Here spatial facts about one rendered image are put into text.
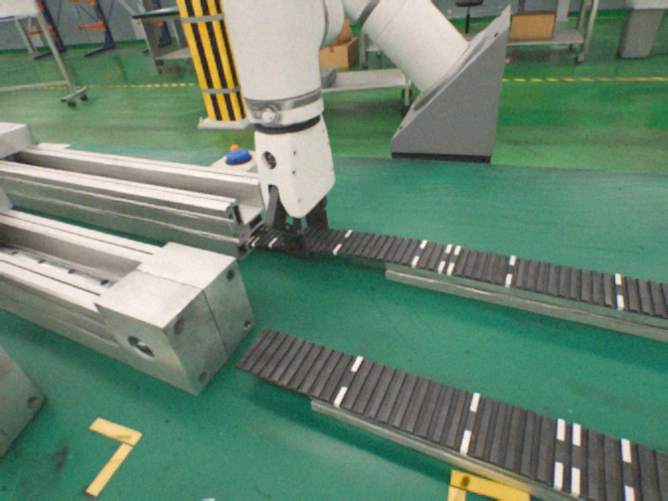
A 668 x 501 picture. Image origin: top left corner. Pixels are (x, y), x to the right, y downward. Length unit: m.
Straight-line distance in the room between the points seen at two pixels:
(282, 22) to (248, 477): 0.39
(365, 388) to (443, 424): 0.07
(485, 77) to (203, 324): 0.60
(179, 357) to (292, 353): 0.10
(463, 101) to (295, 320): 0.50
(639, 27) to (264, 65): 5.04
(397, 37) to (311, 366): 0.64
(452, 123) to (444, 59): 0.12
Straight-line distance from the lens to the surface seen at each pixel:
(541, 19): 5.19
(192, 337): 0.39
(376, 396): 0.35
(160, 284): 0.41
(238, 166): 0.70
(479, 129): 0.80
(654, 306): 0.48
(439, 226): 0.59
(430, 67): 0.84
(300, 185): 0.45
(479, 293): 0.47
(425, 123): 0.80
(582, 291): 0.47
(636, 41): 5.37
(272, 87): 0.42
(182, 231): 0.61
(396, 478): 0.35
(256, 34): 0.42
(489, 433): 0.34
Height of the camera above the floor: 1.10
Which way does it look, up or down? 36 degrees down
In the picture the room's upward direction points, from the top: 7 degrees counter-clockwise
